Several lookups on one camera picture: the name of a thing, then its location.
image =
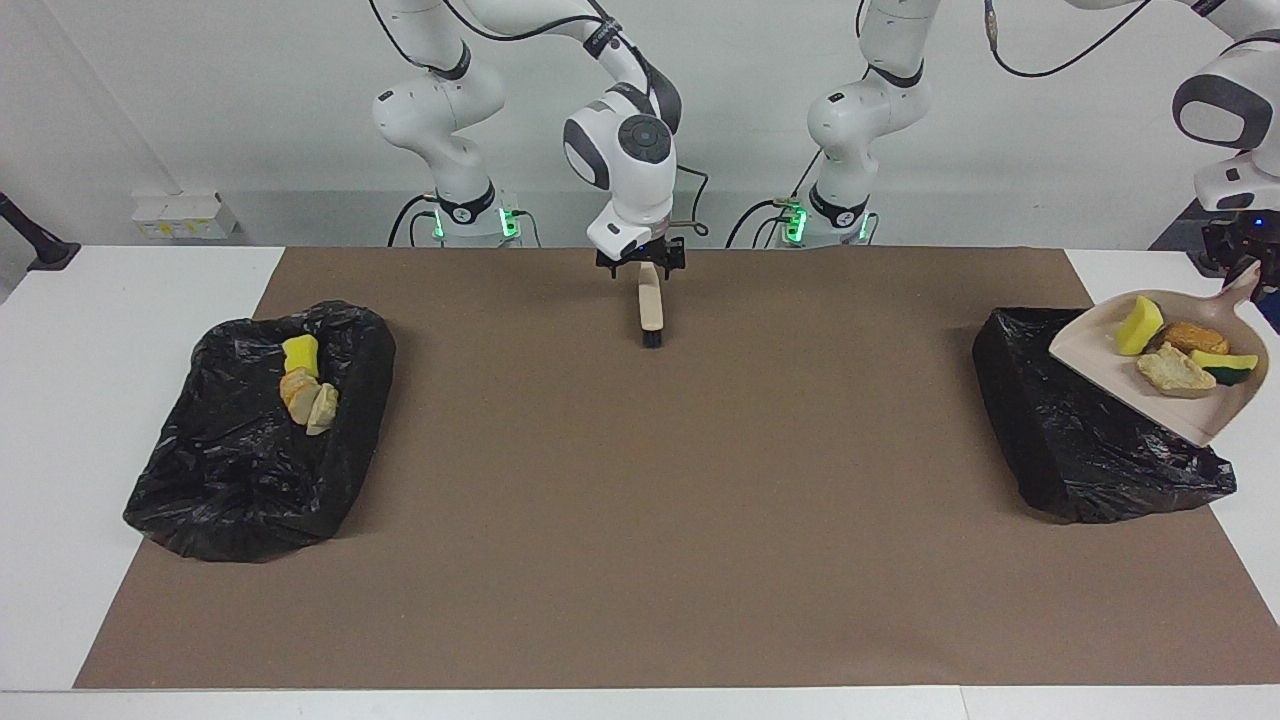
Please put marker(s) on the white wall socket box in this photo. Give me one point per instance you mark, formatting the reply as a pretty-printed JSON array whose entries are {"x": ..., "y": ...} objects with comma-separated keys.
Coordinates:
[{"x": 185, "y": 218}]

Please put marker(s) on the yellow wedge sponge piece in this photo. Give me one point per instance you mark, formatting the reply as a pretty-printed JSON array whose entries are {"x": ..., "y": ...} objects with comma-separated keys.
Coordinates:
[{"x": 1225, "y": 362}]

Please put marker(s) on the beige plastic dustpan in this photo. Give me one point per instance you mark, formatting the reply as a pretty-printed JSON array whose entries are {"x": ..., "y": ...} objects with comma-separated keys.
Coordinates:
[{"x": 1100, "y": 350}]

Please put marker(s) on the orange striped sponge scrap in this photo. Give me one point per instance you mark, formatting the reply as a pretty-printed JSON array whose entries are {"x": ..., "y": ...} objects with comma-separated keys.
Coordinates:
[{"x": 296, "y": 392}]

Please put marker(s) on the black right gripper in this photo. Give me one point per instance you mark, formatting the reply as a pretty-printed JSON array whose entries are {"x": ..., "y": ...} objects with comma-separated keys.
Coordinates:
[{"x": 645, "y": 253}]

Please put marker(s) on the black stand leg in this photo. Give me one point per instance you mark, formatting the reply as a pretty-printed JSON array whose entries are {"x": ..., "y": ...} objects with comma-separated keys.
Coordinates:
[{"x": 40, "y": 245}]

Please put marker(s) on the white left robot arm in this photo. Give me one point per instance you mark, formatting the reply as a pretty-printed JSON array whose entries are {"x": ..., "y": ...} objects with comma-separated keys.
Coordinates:
[{"x": 870, "y": 110}]

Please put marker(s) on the yellow curved sponge piece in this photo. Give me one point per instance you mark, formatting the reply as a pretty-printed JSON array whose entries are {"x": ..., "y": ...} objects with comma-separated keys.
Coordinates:
[{"x": 1138, "y": 328}]

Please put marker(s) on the dark blue partition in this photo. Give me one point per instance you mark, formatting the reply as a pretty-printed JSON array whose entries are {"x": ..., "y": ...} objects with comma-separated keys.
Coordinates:
[{"x": 1185, "y": 235}]

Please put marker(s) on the brown table mat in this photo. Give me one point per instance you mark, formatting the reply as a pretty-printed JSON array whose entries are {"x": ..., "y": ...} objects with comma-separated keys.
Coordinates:
[{"x": 640, "y": 620}]

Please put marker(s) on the brown cork-like chunk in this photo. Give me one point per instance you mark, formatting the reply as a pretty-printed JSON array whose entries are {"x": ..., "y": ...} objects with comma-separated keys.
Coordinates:
[{"x": 1195, "y": 337}]

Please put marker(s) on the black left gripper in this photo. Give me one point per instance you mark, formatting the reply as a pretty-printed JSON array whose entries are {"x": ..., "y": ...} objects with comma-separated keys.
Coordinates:
[{"x": 1250, "y": 235}]

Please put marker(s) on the beige brush with black bristles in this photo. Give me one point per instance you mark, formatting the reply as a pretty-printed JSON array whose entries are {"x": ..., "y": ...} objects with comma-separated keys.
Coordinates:
[{"x": 651, "y": 305}]

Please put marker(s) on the pale beige sponge scrap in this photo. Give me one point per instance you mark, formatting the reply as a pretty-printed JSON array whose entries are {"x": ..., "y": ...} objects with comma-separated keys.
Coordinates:
[
  {"x": 322, "y": 408},
  {"x": 1175, "y": 372}
]

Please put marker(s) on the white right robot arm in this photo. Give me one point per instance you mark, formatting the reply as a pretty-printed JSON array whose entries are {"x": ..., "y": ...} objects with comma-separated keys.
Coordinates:
[{"x": 630, "y": 150}]

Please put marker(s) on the bin with black bag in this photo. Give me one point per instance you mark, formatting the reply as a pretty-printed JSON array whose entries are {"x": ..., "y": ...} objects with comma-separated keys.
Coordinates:
[
  {"x": 230, "y": 470},
  {"x": 1060, "y": 430}
]

